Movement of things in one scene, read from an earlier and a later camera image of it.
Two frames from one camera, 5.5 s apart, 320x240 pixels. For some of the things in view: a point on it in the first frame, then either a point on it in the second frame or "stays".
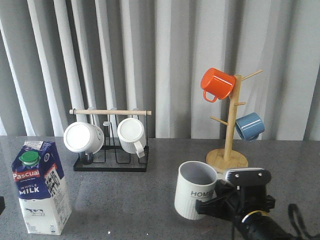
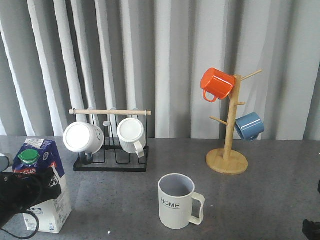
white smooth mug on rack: x=84 y=137 stays
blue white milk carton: x=42 y=193 stays
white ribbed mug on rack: x=132 y=136 stays
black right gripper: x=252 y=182 -> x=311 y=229
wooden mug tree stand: x=227 y=158 stays
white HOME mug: x=196 y=180 -> x=176 y=192
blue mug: x=249 y=126 stays
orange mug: x=217 y=83 stays
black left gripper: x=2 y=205 -> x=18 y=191
